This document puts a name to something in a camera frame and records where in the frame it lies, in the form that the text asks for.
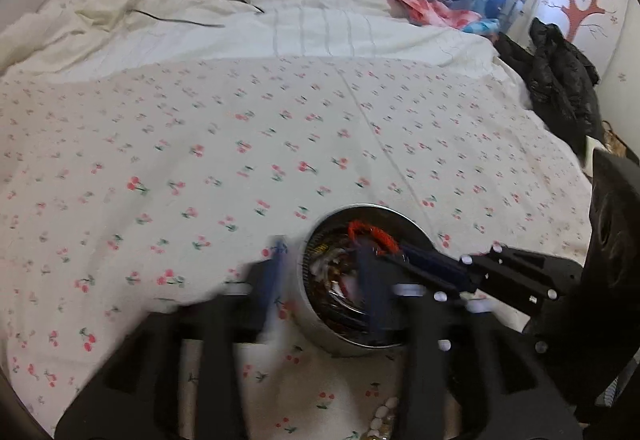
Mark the cherry print bed sheet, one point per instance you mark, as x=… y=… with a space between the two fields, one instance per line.
x=200 y=145

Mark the round metal tin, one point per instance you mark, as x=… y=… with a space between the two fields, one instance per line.
x=325 y=340

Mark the jewelry pile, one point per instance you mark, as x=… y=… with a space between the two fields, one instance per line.
x=332 y=280

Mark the white quilt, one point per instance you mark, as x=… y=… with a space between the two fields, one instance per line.
x=325 y=30

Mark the tan bag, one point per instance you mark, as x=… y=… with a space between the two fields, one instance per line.
x=614 y=140

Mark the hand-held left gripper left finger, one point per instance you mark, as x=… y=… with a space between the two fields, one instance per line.
x=276 y=270

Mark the black puffer jacket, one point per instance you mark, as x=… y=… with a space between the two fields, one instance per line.
x=555 y=80

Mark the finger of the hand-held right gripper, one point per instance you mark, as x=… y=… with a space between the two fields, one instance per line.
x=525 y=265
x=440 y=270

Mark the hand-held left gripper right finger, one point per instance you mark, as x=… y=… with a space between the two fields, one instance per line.
x=372 y=305

